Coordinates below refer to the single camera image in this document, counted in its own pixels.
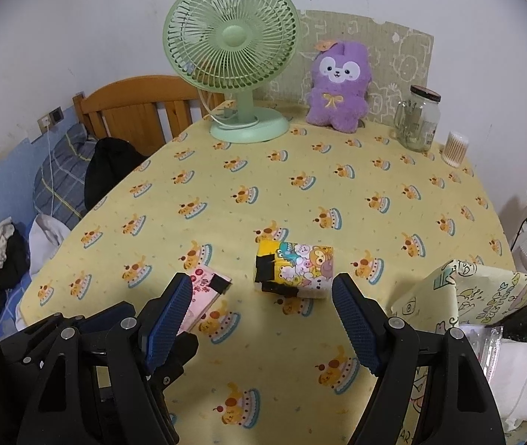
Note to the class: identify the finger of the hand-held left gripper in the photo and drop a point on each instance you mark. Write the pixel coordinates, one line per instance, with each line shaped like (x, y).
(180, 352)
(27, 347)

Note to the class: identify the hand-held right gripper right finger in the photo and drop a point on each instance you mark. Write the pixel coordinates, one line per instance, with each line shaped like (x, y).
(354, 324)

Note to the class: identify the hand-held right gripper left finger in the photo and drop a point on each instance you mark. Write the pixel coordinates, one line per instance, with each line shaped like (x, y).
(170, 320)

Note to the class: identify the cartoon printed tissue pack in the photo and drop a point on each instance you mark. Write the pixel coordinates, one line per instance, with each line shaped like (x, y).
(300, 264)

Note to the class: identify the yellow printed storage box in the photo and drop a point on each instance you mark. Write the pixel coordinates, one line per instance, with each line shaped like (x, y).
(435, 296)

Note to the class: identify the white tissue pack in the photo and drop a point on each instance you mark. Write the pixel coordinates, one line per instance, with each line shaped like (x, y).
(523, 371)

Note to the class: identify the pink packet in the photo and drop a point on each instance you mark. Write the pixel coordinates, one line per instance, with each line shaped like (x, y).
(203, 296)

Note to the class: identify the pile of dark clothes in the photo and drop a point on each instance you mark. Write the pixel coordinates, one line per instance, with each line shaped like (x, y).
(8, 259)

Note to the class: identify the white cloth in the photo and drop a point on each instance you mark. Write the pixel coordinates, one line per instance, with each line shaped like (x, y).
(45, 241)

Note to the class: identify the yellow printed tablecloth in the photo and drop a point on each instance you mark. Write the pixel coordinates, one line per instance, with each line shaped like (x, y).
(291, 185)

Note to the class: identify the black cloth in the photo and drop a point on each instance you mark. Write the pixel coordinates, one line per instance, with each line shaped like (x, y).
(110, 171)

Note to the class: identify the blue plaid pillow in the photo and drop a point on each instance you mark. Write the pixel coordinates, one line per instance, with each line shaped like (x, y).
(59, 171)

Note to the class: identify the cotton swab container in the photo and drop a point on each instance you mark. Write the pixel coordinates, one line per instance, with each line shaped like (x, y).
(457, 148)

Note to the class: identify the wooden headboard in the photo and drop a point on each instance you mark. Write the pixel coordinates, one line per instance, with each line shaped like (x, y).
(129, 111)

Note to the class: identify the glass jar with lid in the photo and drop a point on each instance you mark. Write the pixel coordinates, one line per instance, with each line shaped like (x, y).
(419, 120)

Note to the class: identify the purple plush toy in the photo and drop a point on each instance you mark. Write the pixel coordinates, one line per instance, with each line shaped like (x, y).
(337, 102)

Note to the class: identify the green printed mat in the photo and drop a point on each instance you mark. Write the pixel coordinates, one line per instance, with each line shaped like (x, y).
(398, 55)

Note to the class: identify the green desk fan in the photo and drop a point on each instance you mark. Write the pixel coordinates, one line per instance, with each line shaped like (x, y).
(231, 37)

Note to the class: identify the wall socket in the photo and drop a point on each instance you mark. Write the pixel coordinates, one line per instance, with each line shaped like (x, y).
(51, 119)

